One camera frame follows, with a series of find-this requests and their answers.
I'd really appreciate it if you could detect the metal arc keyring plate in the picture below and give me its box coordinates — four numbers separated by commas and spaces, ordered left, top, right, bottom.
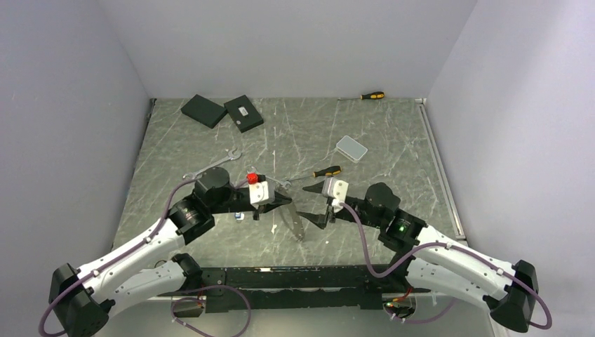
279, 202, 305, 242

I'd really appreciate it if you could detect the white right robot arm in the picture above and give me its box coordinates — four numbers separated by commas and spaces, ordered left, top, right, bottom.
301, 178, 544, 333

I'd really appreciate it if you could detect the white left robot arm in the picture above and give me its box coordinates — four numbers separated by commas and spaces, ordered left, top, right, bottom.
39, 167, 293, 336

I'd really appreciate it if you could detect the yellow black screwdriver near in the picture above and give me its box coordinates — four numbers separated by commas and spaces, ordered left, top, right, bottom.
288, 165, 342, 182

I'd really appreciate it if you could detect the small silver wrench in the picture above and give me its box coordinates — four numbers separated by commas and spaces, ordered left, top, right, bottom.
246, 166, 291, 189

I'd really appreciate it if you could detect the clear plastic box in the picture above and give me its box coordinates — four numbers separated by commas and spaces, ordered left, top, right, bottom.
335, 136, 368, 163

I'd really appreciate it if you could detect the large silver wrench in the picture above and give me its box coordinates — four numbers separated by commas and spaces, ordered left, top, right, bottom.
182, 148, 242, 180

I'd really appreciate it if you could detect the black box with label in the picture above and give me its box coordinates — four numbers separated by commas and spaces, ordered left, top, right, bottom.
224, 95, 264, 133

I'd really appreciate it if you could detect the black flat box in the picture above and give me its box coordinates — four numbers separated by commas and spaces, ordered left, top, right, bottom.
180, 95, 227, 129

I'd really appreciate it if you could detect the orange black screwdriver far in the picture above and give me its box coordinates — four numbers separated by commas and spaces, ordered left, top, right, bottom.
338, 91, 385, 100

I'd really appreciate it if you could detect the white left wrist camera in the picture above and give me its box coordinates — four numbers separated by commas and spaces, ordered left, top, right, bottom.
246, 173, 274, 208

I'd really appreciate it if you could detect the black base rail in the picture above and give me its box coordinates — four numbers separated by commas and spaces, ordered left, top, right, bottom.
179, 265, 425, 313

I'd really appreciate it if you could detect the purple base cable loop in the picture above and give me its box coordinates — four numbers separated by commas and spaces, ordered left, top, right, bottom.
170, 281, 255, 337

